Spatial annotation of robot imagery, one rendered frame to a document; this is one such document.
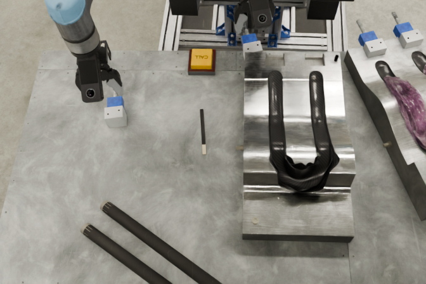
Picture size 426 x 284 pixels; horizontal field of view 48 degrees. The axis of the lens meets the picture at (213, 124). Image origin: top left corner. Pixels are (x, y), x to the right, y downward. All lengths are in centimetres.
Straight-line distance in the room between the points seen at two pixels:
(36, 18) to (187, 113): 161
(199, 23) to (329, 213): 135
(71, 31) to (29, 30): 174
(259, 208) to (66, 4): 63
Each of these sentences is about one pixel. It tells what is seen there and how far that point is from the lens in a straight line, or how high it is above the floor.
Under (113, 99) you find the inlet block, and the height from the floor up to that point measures 84.
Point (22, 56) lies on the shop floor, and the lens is 268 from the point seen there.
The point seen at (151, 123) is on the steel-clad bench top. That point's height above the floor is 80.
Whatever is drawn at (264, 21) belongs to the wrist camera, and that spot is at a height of 106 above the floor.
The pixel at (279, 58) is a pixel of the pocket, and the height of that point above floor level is 87.
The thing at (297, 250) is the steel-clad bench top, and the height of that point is 80.
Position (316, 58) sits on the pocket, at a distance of 137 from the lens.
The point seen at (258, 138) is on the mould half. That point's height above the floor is 92.
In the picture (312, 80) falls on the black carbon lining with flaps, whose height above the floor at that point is 88.
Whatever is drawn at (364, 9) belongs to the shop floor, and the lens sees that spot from 269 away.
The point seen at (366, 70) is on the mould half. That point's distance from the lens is 139.
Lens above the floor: 198
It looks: 62 degrees down
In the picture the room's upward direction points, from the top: 6 degrees counter-clockwise
